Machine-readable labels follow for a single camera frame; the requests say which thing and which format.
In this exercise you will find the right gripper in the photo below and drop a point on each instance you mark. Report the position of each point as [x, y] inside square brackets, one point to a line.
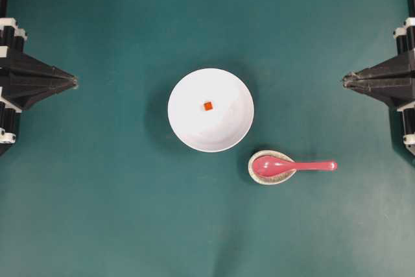
[395, 93]

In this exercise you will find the small red block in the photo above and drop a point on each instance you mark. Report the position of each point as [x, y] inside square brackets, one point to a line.
[208, 106]

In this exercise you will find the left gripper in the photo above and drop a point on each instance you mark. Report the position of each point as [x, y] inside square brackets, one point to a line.
[22, 93]

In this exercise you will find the pink plastic spoon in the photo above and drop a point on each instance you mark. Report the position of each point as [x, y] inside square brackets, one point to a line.
[268, 166]

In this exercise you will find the white round bowl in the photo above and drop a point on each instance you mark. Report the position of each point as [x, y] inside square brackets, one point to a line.
[214, 130]

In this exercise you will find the small crackle-glaze spoon rest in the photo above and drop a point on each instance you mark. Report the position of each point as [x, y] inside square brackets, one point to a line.
[269, 180]

